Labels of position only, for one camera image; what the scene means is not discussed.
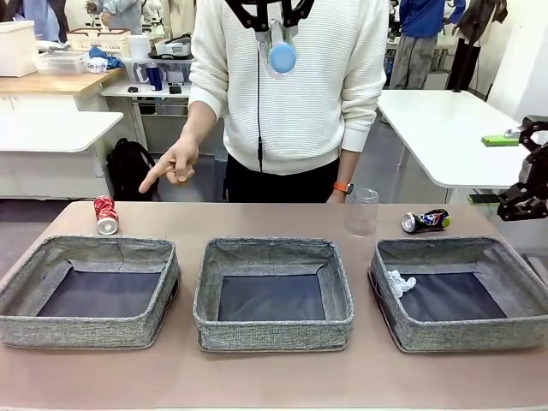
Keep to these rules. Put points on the crushed black Pepsi can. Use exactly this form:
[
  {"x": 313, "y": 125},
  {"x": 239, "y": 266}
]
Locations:
[{"x": 428, "y": 220}]

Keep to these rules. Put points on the clear plastic drawer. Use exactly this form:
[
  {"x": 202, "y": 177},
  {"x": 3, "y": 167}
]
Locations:
[{"x": 135, "y": 70}]

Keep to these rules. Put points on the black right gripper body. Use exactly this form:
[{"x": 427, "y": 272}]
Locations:
[{"x": 537, "y": 167}]

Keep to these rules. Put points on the white storage box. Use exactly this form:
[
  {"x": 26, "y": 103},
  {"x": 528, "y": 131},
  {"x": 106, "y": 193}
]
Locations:
[{"x": 17, "y": 51}]

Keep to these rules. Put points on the white crate with cutouts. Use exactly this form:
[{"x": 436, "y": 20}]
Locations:
[{"x": 98, "y": 43}]

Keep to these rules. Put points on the white table with rounded edge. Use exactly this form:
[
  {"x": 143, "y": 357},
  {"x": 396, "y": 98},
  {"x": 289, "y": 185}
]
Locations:
[{"x": 51, "y": 128}]

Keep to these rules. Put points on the orange wrist watch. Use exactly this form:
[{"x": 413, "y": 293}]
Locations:
[{"x": 342, "y": 187}]

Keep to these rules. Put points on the background person in blue top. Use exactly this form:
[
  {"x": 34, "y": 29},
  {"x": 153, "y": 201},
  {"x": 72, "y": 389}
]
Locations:
[{"x": 424, "y": 17}]

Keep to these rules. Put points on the clear plastic cup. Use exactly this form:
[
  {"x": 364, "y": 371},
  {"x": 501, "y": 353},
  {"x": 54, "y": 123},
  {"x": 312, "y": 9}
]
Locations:
[{"x": 361, "y": 214}]

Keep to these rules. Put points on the person's left hand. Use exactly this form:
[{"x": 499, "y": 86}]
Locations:
[{"x": 337, "y": 198}]

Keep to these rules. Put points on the person's right hand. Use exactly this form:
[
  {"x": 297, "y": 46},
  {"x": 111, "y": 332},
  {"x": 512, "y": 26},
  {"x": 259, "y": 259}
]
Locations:
[{"x": 182, "y": 158}]

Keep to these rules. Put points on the clear plastic basket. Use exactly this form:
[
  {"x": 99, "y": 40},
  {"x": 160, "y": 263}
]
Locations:
[{"x": 60, "y": 64}]

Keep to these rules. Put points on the wooden top counter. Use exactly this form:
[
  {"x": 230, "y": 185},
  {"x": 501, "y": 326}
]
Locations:
[{"x": 43, "y": 83}]

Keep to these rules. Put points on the background person in blue shirt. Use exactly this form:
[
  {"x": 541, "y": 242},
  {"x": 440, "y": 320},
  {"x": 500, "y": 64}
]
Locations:
[{"x": 43, "y": 21}]

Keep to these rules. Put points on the white desk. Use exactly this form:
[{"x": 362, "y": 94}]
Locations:
[{"x": 115, "y": 91}]

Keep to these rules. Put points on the blue bottle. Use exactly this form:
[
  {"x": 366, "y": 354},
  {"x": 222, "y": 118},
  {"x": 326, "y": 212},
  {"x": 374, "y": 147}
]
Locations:
[{"x": 155, "y": 79}]

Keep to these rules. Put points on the blue cloth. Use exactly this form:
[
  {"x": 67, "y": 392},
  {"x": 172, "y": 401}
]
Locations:
[{"x": 113, "y": 60}]

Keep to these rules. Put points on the person in white sweater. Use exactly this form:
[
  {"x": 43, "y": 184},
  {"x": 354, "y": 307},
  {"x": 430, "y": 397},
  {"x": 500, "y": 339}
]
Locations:
[{"x": 308, "y": 128}]

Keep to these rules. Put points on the white projector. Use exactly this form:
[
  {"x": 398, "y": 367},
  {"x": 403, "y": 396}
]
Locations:
[{"x": 171, "y": 47}]

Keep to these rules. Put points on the white printed packet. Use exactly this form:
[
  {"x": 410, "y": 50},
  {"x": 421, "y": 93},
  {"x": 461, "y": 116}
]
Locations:
[{"x": 96, "y": 66}]

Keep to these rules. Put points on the person's right forearm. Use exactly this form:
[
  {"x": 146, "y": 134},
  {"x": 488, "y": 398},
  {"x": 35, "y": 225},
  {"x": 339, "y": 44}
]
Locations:
[{"x": 201, "y": 122}]

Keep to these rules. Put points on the background person in dark jacket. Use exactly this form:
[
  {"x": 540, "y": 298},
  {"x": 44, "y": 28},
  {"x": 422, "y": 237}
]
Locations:
[{"x": 466, "y": 60}]

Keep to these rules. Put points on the black backpack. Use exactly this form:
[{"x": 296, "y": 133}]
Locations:
[{"x": 130, "y": 171}]

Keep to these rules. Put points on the white paper ball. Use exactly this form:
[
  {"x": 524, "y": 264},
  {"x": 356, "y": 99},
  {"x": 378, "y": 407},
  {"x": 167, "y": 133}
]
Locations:
[{"x": 400, "y": 282}]

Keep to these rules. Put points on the person's left forearm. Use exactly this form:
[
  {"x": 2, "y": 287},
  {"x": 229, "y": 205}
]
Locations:
[{"x": 349, "y": 167}]

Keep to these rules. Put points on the crushed red soda can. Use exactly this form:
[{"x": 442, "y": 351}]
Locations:
[{"x": 105, "y": 210}]

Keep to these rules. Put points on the background person in light shirt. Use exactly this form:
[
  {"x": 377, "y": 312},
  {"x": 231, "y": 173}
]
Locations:
[{"x": 120, "y": 13}]

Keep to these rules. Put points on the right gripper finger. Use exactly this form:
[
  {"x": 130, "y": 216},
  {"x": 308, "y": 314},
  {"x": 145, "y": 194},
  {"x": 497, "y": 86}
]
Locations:
[
  {"x": 535, "y": 132},
  {"x": 522, "y": 203}
]

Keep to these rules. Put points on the grey fabric basket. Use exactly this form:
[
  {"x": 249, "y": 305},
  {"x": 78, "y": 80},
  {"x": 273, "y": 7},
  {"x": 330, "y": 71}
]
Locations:
[
  {"x": 274, "y": 334},
  {"x": 462, "y": 338},
  {"x": 85, "y": 331}
]

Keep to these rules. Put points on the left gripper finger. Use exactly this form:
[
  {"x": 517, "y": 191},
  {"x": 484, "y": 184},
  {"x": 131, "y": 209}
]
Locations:
[
  {"x": 252, "y": 15},
  {"x": 295, "y": 10}
]

